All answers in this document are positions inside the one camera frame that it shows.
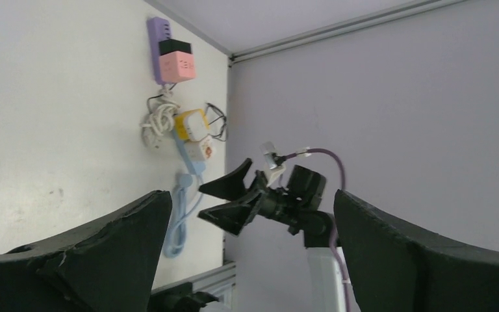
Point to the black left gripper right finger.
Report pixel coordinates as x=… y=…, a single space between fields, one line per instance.
x=395 y=265

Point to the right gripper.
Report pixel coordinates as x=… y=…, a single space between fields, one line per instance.
x=296 y=205

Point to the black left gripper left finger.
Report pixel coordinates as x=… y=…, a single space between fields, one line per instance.
x=107 y=264

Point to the white cube socket adapter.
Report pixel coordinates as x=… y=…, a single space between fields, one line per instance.
x=201 y=150

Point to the yellow white cube socket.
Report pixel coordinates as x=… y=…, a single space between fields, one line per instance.
x=191 y=125

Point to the light blue power strip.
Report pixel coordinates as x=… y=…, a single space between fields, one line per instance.
x=196 y=168

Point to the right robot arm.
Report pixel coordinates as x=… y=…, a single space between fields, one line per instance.
x=329 y=279

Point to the pink cube socket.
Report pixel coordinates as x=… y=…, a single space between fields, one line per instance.
x=176 y=61

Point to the purple power strip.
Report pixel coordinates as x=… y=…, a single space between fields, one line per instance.
x=158 y=30

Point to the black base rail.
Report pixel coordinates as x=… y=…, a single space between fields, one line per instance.
x=179 y=298

